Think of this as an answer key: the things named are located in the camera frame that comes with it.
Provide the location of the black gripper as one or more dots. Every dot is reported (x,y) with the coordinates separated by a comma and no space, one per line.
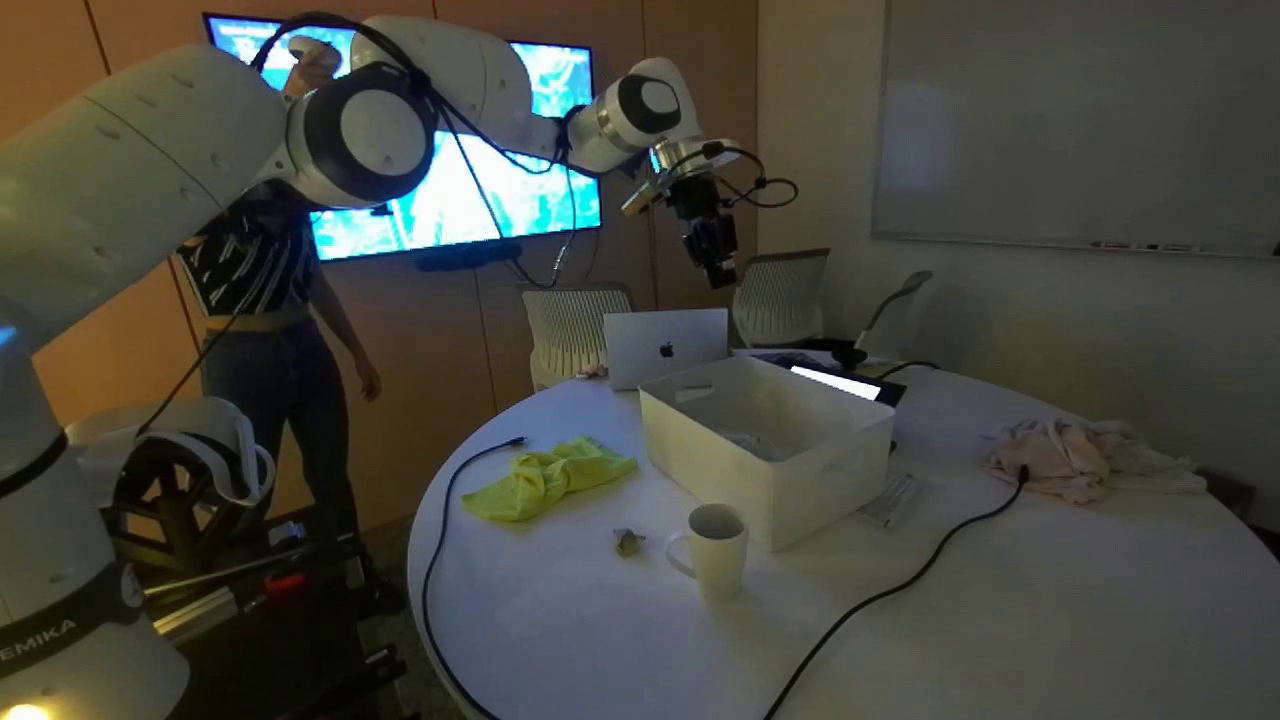
(706,209)

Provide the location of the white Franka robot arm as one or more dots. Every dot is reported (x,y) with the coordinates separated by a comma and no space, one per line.
(123,173)

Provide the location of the white plastic basket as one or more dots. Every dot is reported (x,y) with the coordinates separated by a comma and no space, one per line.
(803,494)

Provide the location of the white mug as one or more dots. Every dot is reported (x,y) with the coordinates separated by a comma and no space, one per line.
(720,548)

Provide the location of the silver Apple laptop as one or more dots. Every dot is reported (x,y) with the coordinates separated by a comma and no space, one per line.
(667,351)

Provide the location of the white chair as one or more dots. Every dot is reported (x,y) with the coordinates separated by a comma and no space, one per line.
(564,341)

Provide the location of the grey curved chair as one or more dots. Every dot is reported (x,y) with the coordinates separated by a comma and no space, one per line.
(896,303)

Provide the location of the bright yellow towel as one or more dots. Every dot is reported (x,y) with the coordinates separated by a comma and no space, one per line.
(546,477)

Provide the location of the small brown object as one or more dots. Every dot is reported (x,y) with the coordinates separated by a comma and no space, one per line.
(629,542)

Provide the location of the whiteboard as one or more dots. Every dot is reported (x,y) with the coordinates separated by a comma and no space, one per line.
(1067,121)

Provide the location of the pink crumpled cloth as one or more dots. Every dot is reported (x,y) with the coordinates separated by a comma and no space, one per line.
(1054,463)

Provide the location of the person in striped top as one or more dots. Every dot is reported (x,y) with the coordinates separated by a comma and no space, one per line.
(254,265)

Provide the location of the white VR headset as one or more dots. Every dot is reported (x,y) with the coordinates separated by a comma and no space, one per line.
(200,442)

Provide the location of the black equipment cart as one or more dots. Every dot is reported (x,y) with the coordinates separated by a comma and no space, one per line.
(267,641)

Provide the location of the wall mounted TV screen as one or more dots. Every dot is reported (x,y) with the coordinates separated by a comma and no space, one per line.
(400,226)

